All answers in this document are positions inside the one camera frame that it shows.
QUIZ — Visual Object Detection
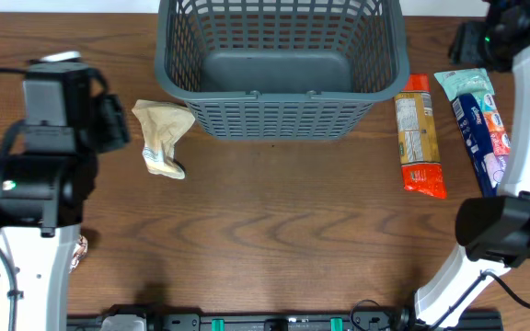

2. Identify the brown and cream snack pouch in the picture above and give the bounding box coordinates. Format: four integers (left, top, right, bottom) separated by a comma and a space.
69, 234, 88, 273

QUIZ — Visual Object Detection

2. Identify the cream pouch top left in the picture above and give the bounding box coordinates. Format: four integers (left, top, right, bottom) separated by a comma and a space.
40, 51, 81, 63

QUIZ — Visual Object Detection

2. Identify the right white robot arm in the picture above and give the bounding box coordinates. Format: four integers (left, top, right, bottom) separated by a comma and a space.
390, 1, 530, 330

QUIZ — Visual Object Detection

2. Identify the orange spaghetti packet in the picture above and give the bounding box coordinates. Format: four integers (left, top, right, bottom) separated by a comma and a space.
394, 74, 447, 199

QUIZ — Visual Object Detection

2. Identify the blue tissue multipack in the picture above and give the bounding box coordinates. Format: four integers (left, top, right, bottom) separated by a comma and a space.
452, 92, 511, 197

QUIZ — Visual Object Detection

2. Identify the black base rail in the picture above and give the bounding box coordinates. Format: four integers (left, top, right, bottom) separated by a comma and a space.
65, 301, 504, 331

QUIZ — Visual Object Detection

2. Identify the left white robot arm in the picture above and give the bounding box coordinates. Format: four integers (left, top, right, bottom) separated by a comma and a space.
0, 61, 130, 330

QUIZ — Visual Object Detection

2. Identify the grey plastic laundry basket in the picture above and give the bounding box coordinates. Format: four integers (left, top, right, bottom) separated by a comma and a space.
155, 0, 409, 140

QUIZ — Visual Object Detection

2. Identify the mint green wipes packet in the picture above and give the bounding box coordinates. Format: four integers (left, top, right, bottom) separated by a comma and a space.
434, 68, 495, 101

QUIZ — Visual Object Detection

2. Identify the crumpled cream pouch centre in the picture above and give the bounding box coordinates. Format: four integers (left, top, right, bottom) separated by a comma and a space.
132, 99, 195, 179

